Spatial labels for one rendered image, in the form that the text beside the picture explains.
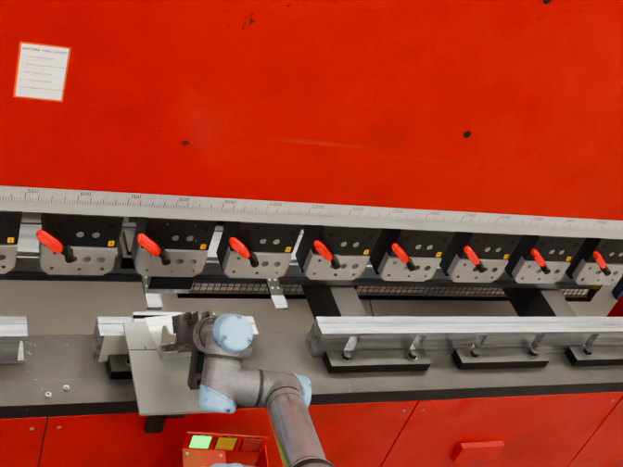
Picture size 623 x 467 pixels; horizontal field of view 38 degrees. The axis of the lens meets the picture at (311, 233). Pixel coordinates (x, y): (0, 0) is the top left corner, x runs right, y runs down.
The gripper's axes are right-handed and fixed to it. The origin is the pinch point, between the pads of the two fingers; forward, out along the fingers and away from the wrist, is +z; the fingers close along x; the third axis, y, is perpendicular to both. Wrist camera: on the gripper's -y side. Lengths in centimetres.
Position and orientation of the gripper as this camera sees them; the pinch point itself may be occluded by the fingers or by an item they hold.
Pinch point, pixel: (175, 347)
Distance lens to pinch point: 210.1
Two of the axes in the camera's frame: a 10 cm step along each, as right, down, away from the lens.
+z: -4.8, 1.4, 8.7
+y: -1.1, -9.9, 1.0
